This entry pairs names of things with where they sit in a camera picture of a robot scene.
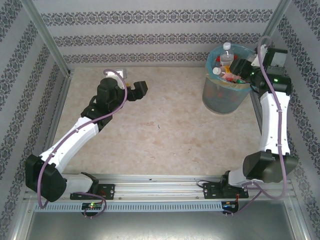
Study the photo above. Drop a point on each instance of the red label bottle red cap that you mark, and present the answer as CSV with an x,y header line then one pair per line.
x,y
218,59

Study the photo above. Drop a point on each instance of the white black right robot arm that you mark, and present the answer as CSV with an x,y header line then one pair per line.
x,y
272,120

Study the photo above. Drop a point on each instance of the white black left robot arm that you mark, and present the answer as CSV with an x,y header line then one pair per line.
x,y
70,140

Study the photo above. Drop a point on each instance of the light blue bin liner bag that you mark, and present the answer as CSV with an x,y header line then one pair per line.
x,y
212,56

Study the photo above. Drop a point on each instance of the grey translucent round bin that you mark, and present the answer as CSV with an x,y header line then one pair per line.
x,y
220,102

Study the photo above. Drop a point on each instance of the small circuit board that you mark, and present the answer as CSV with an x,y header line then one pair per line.
x,y
92,205
228,204

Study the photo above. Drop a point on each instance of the metal shelf sheet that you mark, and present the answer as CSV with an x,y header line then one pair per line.
x,y
160,227

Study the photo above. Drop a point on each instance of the aluminium frame post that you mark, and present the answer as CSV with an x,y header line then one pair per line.
x,y
45,35
277,17

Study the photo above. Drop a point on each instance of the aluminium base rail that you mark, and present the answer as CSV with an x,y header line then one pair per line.
x,y
160,187

